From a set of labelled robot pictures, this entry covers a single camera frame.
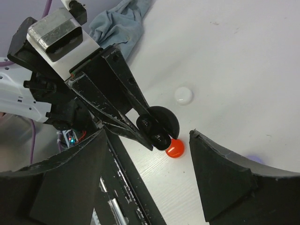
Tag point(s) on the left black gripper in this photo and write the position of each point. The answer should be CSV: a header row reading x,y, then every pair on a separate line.
x,y
105,84

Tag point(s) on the red earbud charging case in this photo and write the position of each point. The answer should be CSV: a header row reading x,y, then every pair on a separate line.
x,y
176,149

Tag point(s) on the black earbud charging case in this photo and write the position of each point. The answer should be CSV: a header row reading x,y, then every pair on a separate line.
x,y
159,126

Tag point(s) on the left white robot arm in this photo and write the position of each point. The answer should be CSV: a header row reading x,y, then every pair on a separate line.
x,y
56,74

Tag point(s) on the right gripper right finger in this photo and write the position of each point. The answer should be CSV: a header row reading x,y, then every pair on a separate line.
x,y
235,189

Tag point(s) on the blue-grey cloth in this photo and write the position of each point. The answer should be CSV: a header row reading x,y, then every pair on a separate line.
x,y
121,25

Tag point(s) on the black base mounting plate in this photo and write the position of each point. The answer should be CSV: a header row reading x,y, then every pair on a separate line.
x,y
122,197

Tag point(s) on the white earbud charging case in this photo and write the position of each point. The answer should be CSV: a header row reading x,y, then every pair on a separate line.
x,y
183,95

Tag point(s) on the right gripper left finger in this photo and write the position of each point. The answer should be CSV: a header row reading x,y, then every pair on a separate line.
x,y
58,191

